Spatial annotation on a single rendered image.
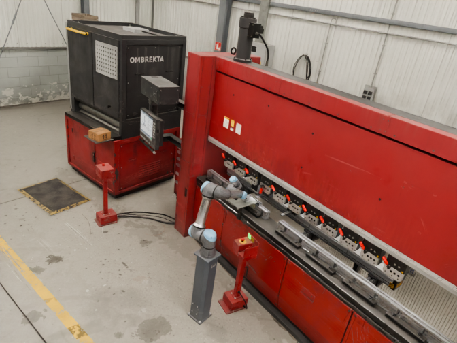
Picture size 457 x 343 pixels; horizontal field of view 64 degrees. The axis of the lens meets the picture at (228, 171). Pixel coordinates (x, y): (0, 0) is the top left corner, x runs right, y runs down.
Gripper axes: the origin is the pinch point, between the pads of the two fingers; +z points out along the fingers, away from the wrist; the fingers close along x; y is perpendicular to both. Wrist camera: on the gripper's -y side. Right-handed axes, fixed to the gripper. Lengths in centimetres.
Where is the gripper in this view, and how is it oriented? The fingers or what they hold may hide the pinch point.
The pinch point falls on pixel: (245, 199)
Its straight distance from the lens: 382.3
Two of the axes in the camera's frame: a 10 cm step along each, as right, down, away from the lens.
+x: -5.2, -4.3, 7.4
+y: 7.3, -6.7, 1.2
